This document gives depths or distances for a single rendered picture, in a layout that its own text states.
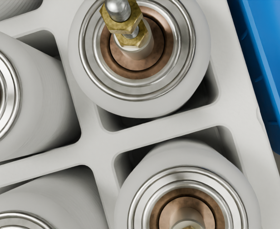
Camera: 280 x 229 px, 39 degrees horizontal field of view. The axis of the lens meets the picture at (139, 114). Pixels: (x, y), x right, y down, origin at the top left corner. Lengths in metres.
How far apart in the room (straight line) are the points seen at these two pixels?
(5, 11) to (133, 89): 0.16
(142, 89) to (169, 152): 0.04
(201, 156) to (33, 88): 0.12
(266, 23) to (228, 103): 0.22
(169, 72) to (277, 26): 0.29
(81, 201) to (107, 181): 0.03
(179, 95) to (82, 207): 0.11
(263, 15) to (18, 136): 0.35
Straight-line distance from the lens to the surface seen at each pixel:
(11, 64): 0.28
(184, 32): 0.26
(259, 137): 0.33
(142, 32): 0.22
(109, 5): 0.17
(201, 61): 0.26
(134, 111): 0.26
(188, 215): 0.24
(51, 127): 0.32
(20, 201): 0.28
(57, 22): 0.35
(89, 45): 0.26
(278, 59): 0.52
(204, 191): 0.26
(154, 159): 0.26
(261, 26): 0.53
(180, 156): 0.26
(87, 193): 0.34
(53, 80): 0.31
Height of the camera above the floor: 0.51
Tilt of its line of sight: 85 degrees down
